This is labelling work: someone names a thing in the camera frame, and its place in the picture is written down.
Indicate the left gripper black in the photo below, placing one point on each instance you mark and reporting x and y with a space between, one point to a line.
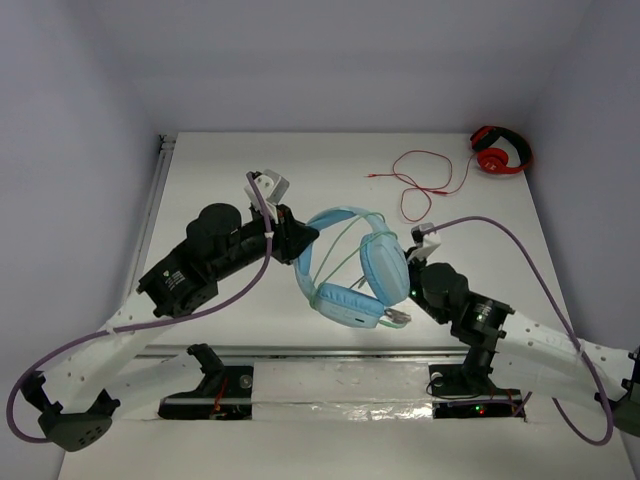
286 235

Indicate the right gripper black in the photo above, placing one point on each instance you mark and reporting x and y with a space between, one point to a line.
421 264

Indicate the light blue headphones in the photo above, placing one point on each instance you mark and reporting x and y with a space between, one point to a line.
363 290

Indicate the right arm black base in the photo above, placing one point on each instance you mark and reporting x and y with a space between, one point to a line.
463 390

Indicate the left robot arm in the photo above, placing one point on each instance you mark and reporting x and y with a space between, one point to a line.
72 395

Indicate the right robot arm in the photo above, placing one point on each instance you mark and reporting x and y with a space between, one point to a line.
510 350

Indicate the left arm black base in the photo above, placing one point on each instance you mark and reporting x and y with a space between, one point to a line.
223 393

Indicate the red and black headphones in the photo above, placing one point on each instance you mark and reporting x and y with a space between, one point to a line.
495 161

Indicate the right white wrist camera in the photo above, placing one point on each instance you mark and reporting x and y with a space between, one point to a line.
426 241

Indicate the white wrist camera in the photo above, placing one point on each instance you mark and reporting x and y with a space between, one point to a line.
426 241
272 188

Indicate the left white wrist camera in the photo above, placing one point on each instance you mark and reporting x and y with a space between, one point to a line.
272 188

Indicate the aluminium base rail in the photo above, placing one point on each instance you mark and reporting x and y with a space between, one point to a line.
279 384

